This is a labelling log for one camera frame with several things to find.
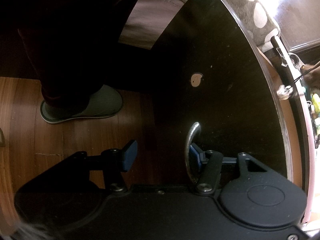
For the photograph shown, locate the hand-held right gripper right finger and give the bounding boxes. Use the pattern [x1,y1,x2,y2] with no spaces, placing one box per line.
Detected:
[189,142,287,195]

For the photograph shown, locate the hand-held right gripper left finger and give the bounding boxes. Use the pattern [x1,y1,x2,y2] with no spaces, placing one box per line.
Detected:
[35,139,139,193]

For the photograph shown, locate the curved metal drawer handle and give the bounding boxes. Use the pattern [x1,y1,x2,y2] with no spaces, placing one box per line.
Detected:
[184,122,202,183]

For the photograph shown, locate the dark drawer with sticker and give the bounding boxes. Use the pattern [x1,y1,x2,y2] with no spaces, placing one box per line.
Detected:
[150,0,304,195]

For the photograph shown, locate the person's green slipper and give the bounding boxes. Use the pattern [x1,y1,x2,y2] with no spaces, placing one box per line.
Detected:
[40,84,124,124]

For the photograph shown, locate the small pale sticker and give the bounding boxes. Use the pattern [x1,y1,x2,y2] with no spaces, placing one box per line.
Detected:
[190,73,204,87]

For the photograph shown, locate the dark wooden nightstand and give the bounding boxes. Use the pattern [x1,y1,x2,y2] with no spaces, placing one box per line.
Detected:
[271,36,310,190]

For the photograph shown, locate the green plastic toy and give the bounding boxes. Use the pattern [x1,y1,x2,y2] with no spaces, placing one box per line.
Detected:
[310,95,320,120]

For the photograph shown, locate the person's maroon trousers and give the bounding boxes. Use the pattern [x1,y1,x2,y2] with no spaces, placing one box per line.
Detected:
[0,0,150,105]

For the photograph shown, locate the pink bedsheet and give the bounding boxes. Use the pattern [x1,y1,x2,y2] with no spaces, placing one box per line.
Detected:
[117,0,186,50]

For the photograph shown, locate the silver metal pliers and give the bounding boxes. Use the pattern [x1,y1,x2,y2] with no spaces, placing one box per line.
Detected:
[287,52,306,68]

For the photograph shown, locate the dark glossy wooden headboard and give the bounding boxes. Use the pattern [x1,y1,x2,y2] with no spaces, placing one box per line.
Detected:
[274,0,320,55]

